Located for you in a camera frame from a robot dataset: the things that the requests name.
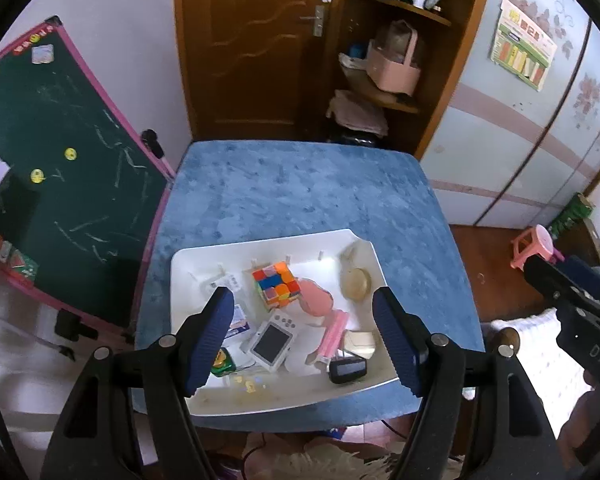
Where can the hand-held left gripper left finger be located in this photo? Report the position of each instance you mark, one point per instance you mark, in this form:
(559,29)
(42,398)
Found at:
(207,340)

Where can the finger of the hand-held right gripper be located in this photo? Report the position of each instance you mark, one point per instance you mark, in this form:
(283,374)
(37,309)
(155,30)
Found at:
(592,280)
(550,280)

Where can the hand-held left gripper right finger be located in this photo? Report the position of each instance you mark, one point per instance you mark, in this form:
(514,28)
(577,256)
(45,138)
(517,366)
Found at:
(397,340)

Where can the green gold small bottle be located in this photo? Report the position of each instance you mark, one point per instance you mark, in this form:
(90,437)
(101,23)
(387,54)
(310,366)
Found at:
(224,362)

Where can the clear plastic box with label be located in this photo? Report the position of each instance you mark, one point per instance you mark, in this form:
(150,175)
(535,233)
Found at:
(240,321)

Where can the beige block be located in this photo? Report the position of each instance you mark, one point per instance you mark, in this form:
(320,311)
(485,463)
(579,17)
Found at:
(359,344)

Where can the small black block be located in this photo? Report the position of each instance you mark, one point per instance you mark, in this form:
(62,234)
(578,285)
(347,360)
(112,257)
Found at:
(348,369)

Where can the clear packet of small picks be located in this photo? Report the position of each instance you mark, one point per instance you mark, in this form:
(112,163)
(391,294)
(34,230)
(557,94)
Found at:
(247,382)

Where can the small white box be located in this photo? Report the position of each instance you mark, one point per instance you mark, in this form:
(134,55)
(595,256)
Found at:
(230,282)

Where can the pink stick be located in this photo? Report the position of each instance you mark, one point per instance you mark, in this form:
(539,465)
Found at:
(331,337)

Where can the round yellow soap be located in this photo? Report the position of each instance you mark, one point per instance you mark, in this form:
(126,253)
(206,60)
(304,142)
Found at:
(356,285)

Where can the white handheld game console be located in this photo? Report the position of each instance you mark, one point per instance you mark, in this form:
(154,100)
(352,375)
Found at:
(277,342)

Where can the multicoloured puzzle cube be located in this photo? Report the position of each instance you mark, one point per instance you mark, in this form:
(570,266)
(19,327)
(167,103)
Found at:
(276,286)

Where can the round pink case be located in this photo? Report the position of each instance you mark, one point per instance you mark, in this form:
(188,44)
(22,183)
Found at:
(316,299)

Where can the white plastic tray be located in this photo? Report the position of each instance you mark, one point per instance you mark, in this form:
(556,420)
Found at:
(300,392)

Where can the pink plastic stool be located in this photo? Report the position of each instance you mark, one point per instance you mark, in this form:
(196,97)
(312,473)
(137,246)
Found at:
(535,247)

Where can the white textured blanket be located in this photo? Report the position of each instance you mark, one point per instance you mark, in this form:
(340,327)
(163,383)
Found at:
(545,365)

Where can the green packet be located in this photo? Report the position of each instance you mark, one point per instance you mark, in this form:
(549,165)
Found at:
(572,215)

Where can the round wooden knob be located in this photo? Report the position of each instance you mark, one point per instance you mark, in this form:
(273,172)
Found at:
(505,340)

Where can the beige shaggy rug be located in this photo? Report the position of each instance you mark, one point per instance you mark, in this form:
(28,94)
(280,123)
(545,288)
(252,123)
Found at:
(340,462)

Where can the pale floral wardrobe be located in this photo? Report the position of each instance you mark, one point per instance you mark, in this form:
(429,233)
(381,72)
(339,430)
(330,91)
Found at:
(505,150)

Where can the blue plush table cover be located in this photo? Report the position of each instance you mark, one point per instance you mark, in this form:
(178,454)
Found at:
(290,190)

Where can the pink-framed green chalkboard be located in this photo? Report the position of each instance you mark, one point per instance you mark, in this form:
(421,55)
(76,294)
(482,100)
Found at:
(80,200)

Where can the black chalkboard knob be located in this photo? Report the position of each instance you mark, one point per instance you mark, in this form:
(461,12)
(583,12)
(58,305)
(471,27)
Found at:
(152,142)

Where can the black bag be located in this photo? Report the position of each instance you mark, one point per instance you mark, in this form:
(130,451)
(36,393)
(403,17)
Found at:
(352,138)

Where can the coloured magnet shapes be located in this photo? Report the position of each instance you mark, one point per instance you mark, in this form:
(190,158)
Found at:
(12,257)

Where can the folded pink cloth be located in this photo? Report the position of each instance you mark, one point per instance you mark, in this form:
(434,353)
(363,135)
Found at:
(357,112)

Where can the yellow smiley magnet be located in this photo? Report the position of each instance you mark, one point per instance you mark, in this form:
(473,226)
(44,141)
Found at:
(32,37)
(70,154)
(37,176)

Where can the brown wooden shelf cabinet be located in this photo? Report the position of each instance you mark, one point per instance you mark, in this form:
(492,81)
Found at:
(460,60)

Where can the pink storage basket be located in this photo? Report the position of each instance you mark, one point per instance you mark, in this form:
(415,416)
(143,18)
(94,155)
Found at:
(394,75)

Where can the brown wooden door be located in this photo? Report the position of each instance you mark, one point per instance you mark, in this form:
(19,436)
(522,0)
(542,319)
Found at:
(250,60)

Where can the small blue container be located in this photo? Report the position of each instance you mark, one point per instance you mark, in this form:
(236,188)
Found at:
(357,51)

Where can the printed card on chalkboard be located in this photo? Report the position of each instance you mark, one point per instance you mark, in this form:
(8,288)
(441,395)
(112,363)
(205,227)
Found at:
(42,54)

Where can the wall poster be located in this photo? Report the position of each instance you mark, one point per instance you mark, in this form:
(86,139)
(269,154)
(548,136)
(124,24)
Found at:
(522,45)

